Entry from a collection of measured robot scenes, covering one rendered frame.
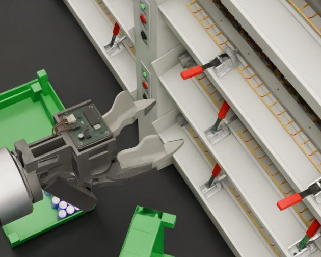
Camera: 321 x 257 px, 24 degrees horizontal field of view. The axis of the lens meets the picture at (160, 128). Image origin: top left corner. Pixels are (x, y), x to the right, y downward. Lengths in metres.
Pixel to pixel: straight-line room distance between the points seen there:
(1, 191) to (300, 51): 0.42
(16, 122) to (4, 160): 0.82
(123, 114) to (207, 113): 0.41
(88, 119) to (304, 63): 0.29
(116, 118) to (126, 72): 0.72
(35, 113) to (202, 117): 0.48
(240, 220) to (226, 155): 0.19
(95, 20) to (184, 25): 0.57
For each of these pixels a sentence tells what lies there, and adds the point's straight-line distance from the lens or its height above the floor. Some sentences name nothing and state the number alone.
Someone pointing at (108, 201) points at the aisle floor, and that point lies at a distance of 1.69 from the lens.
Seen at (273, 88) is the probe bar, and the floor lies 0.58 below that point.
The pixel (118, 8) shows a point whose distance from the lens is 1.57.
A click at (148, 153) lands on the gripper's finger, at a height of 0.67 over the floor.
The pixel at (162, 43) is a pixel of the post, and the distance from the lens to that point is 1.39.
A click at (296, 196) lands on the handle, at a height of 0.57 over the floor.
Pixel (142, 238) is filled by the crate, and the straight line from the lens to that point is 1.42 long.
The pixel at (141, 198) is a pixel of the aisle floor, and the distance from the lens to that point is 1.69.
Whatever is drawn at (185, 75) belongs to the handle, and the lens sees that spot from 1.16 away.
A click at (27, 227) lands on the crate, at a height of 0.01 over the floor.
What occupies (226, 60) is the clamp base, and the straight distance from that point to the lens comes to 1.21.
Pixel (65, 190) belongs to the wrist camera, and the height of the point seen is 0.64.
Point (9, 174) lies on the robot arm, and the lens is 0.89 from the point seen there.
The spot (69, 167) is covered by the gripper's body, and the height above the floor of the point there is 0.68.
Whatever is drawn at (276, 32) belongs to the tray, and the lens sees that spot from 1.00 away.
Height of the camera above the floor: 1.46
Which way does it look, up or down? 54 degrees down
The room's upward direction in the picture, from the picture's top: straight up
